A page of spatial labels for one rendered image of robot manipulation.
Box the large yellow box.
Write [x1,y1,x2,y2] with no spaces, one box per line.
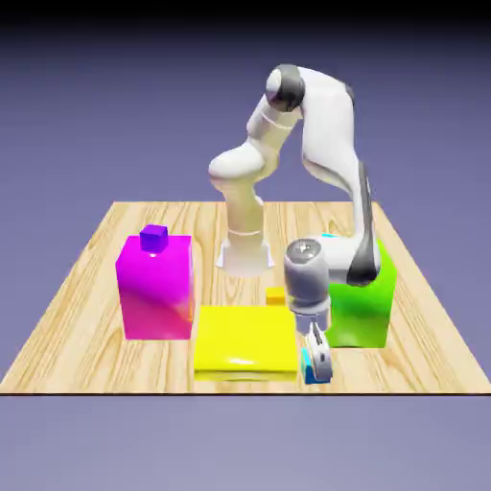
[193,304,300,384]

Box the small cyan cube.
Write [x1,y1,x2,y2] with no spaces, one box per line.
[300,346,331,386]

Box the large magenta box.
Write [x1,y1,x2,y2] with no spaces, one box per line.
[114,234,195,341]

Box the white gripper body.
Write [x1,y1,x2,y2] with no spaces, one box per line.
[302,320,334,382]

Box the large green box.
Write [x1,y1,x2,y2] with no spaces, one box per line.
[324,238,399,350]

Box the small purple cube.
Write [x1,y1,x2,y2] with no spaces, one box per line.
[138,223,170,254]

